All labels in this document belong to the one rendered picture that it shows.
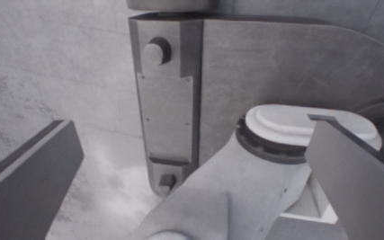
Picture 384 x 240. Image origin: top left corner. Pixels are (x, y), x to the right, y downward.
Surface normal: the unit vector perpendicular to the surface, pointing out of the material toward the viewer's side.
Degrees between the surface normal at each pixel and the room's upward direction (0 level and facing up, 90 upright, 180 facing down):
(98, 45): 0
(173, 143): 0
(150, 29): 0
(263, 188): 90
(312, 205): 90
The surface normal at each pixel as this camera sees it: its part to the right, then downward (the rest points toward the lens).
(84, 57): -0.18, 0.51
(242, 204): 0.01, -0.85
